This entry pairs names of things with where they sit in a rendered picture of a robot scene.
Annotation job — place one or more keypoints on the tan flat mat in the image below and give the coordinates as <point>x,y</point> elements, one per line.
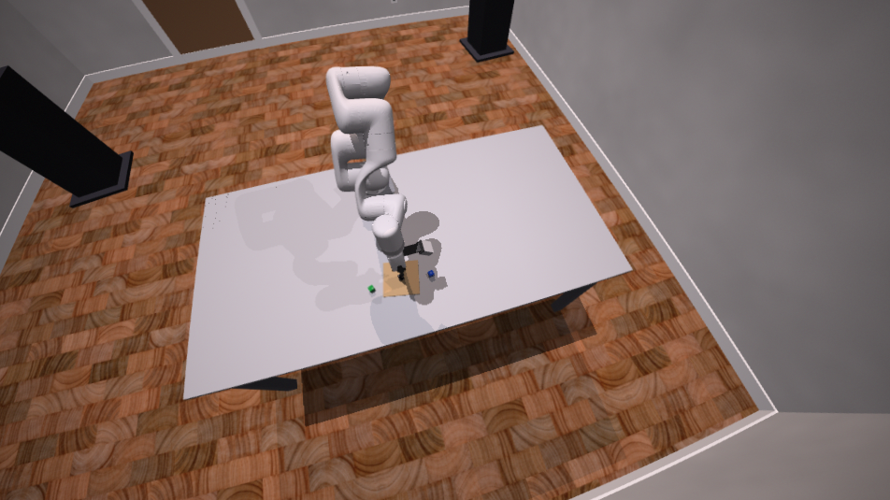
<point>409,285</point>

